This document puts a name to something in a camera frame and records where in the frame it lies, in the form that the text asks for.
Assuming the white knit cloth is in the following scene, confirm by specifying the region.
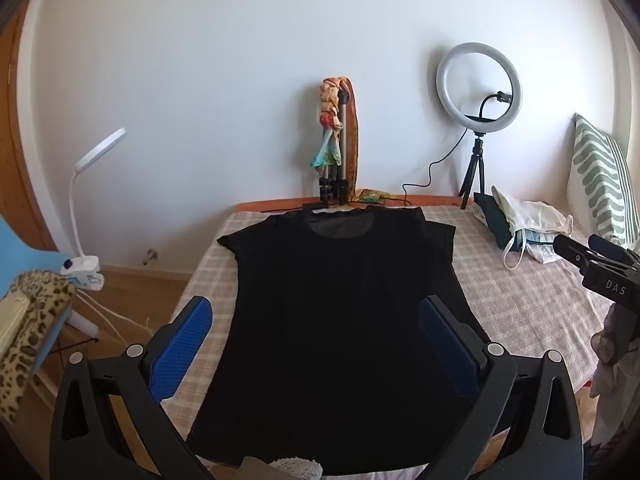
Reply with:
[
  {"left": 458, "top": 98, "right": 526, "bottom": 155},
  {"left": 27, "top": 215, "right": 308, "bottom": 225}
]
[{"left": 272, "top": 456, "right": 324, "bottom": 480}]

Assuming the white ring light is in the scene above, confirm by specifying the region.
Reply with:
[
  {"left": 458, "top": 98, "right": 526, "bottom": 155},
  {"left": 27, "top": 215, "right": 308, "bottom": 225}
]
[{"left": 436, "top": 42, "right": 522, "bottom": 134}]

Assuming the cream folded cloth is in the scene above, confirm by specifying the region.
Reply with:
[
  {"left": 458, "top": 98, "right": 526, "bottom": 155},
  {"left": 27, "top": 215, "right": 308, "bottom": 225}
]
[{"left": 0, "top": 292, "right": 34, "bottom": 359}]

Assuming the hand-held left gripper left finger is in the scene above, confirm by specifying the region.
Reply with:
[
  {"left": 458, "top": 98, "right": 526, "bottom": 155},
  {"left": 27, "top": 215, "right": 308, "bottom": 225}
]
[{"left": 50, "top": 296, "right": 217, "bottom": 480}]

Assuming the silver folded tripod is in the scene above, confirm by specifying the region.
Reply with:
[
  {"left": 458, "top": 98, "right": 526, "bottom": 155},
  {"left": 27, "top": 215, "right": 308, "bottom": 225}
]
[{"left": 317, "top": 90, "right": 351, "bottom": 206}]

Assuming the person's right forearm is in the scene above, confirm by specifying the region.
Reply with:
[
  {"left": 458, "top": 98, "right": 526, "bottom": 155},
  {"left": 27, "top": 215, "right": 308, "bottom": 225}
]
[{"left": 587, "top": 360, "right": 640, "bottom": 463}]

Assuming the small black tripod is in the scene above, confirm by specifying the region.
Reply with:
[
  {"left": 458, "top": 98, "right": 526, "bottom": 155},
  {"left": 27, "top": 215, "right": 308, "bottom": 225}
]
[{"left": 459, "top": 132, "right": 489, "bottom": 210}]

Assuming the dark green pouch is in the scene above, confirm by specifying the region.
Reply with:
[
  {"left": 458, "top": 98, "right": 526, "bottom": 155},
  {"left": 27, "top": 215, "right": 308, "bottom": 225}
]
[{"left": 472, "top": 192, "right": 514, "bottom": 251}]

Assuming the black t-shirt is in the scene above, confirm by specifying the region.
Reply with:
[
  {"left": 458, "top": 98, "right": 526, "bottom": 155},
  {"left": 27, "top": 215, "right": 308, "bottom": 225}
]
[{"left": 187, "top": 205, "right": 493, "bottom": 477}]

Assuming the orange patterned scarf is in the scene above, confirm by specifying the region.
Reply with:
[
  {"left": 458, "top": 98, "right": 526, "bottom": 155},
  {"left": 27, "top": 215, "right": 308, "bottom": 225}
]
[{"left": 342, "top": 77, "right": 398, "bottom": 206}]

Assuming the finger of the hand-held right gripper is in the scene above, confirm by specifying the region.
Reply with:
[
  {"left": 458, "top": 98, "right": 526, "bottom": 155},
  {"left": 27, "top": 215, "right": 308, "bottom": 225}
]
[
  {"left": 552, "top": 234, "right": 603, "bottom": 275},
  {"left": 587, "top": 233, "right": 632, "bottom": 262}
]

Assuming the green striped pillow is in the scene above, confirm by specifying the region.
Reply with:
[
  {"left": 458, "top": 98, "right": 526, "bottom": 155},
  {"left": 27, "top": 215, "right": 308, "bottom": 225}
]
[{"left": 566, "top": 112, "right": 640, "bottom": 249}]

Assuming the black cable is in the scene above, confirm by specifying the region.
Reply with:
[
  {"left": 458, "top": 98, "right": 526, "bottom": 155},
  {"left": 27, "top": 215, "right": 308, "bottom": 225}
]
[{"left": 350, "top": 127, "right": 471, "bottom": 208}]

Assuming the white cloth bag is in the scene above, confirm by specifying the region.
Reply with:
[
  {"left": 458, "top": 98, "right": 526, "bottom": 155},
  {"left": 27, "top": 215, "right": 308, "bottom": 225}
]
[{"left": 472, "top": 186, "right": 574, "bottom": 269}]

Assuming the blue chair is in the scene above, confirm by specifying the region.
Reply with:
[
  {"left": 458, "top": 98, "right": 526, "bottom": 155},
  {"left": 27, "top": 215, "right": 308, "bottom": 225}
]
[{"left": 0, "top": 215, "right": 101, "bottom": 376}]

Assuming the beige plaid blanket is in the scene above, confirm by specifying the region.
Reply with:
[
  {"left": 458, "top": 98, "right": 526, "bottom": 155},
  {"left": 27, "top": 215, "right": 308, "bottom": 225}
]
[{"left": 170, "top": 205, "right": 616, "bottom": 480}]

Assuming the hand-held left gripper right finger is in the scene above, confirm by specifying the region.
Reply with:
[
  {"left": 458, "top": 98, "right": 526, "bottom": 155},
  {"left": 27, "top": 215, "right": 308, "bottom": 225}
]
[{"left": 418, "top": 294, "right": 587, "bottom": 480}]

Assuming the white lamp cable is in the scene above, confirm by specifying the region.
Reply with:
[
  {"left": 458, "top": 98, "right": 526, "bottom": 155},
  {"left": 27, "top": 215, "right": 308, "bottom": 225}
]
[{"left": 75, "top": 287, "right": 157, "bottom": 347}]

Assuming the colourful floral scarf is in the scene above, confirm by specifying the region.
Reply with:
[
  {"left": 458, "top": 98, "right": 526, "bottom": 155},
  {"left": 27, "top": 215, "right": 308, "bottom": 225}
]
[{"left": 310, "top": 78, "right": 348, "bottom": 170}]

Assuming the white clip desk lamp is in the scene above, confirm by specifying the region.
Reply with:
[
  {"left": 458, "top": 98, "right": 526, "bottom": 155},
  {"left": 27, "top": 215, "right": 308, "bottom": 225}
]
[{"left": 60, "top": 128, "right": 127, "bottom": 292}]

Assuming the person's right hand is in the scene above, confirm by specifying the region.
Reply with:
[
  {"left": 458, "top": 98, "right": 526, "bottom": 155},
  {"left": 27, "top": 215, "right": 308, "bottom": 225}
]
[{"left": 590, "top": 306, "right": 640, "bottom": 367}]

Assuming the leopard print cloth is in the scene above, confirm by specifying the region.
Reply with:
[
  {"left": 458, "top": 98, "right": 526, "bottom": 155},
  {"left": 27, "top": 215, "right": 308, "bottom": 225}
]
[{"left": 0, "top": 270, "right": 79, "bottom": 426}]

